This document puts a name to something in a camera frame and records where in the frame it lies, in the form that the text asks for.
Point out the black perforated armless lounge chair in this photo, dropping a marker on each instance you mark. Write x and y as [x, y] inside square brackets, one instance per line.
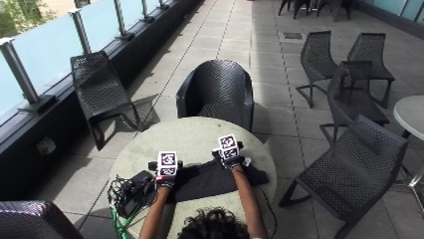
[99, 86]

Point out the person's left hand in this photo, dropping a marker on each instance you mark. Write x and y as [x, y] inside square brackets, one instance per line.
[165, 181]

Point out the white marker cube on glove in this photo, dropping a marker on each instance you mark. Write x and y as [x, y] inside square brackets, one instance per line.
[228, 142]
[168, 159]

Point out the black woven tub armchair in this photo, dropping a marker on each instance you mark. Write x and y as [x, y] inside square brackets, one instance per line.
[221, 89]

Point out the group of dark chairs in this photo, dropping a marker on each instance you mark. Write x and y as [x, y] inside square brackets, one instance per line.
[315, 5]

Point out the black cloth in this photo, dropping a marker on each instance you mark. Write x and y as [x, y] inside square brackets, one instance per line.
[208, 181]

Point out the black electronics box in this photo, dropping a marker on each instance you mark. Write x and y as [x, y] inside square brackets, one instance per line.
[136, 192]

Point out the white marker cube on left glove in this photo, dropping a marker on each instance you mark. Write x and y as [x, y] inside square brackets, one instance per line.
[168, 159]

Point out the white marker cube on right glove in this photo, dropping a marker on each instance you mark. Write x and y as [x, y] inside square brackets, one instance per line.
[228, 142]

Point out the square floor drain cover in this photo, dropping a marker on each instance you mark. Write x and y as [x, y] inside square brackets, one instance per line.
[293, 35]

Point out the frosted glass railing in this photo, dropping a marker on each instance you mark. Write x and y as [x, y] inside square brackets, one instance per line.
[48, 46]

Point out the dark woven armchair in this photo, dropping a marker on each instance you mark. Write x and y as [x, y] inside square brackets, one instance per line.
[31, 220]

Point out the grey round side table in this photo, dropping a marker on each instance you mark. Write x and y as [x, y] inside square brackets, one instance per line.
[412, 113]

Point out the metal railing post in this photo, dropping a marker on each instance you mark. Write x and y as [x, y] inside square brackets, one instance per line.
[20, 73]
[81, 33]
[121, 20]
[147, 11]

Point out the person's right hand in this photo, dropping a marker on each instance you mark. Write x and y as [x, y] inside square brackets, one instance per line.
[233, 162]

